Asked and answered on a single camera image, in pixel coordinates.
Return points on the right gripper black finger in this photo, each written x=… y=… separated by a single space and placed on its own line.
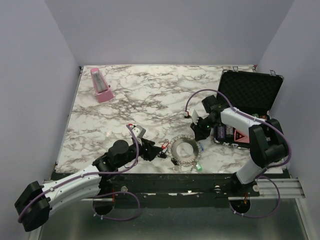
x=203 y=134
x=195 y=129

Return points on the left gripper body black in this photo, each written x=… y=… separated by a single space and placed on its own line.
x=132 y=152

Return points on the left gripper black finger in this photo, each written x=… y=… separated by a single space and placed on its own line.
x=147 y=145
x=151 y=152

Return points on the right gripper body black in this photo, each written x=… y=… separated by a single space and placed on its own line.
x=207 y=123

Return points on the metal disc with key rings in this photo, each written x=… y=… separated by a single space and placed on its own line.
x=184 y=149

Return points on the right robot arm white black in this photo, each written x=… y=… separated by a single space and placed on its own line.
x=267 y=143

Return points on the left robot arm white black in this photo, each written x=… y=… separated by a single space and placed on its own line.
x=39 y=201

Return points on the black key tag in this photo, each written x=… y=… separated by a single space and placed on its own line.
x=162 y=154

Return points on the red key tag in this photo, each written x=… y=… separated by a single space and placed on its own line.
x=164 y=145

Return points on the purple poker chip stack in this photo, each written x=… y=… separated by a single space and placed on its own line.
x=221 y=132

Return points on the grey poker chip stack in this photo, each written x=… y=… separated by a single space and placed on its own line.
x=229 y=133

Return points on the green key tag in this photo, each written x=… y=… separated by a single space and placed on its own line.
x=198 y=167

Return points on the pink warning card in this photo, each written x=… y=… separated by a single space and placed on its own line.
x=241 y=136

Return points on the black foam-lined case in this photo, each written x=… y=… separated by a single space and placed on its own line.
x=251 y=93

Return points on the pink metronome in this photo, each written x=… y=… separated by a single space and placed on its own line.
x=101 y=87

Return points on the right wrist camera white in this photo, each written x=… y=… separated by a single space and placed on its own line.
x=194 y=116

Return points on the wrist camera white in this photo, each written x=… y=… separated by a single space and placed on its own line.
x=139 y=131
x=194 y=116

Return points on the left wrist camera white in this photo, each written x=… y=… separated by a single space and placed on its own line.
x=139 y=131

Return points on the black mounting base plate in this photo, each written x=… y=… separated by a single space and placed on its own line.
x=174 y=190

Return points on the aluminium rail frame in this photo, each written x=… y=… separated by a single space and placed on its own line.
x=276 y=214

